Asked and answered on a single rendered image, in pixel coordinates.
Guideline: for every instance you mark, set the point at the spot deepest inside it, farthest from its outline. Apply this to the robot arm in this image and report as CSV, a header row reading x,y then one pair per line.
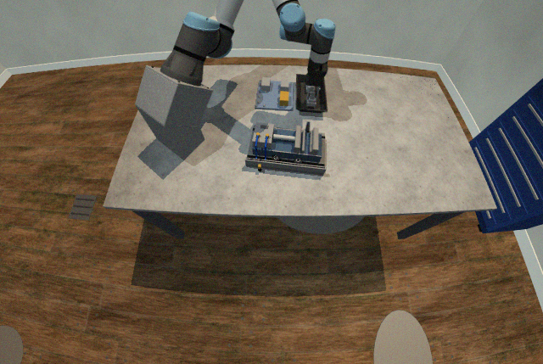
x,y
200,34

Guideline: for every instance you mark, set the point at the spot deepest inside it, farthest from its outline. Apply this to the yellow-orange block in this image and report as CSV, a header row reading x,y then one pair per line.
x,y
283,98

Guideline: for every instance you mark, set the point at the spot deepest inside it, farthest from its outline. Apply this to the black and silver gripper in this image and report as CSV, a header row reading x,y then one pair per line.
x,y
316,71

